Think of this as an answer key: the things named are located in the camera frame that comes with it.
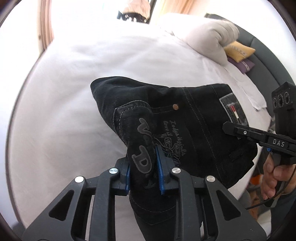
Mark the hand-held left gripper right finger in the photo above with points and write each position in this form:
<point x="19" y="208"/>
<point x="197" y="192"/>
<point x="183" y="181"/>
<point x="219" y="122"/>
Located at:
<point x="160" y="172"/>

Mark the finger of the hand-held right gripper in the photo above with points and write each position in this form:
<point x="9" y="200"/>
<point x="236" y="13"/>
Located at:
<point x="245" y="133"/>

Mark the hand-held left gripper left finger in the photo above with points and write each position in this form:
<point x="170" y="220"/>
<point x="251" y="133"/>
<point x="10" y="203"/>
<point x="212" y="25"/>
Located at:
<point x="128" y="179"/>

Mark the black denim pants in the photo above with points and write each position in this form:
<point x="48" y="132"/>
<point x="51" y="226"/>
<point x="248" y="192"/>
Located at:
<point x="196" y="111"/>

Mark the person's right hand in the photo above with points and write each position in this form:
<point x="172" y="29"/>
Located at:
<point x="268" y="183"/>

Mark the white folded sheet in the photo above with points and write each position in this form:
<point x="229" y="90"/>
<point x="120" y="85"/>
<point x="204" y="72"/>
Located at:
<point x="247" y="88"/>

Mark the orange object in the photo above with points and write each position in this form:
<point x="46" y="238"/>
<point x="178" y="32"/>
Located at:
<point x="255" y="180"/>

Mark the grey padded headboard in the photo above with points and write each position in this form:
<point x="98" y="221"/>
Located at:
<point x="266" y="58"/>

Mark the purple pillow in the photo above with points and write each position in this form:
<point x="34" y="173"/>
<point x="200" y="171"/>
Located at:
<point x="244" y="66"/>

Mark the yellow pillow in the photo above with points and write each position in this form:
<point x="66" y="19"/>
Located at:
<point x="240" y="52"/>

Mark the white bed sheet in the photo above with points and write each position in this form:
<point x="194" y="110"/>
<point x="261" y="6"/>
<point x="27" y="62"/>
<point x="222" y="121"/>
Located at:
<point x="69" y="92"/>

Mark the white pillow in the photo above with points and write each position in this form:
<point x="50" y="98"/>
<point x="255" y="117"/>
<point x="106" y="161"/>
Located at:
<point x="203" y="34"/>

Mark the orange curtain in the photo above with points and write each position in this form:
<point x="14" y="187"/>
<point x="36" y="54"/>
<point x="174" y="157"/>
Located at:
<point x="185" y="7"/>

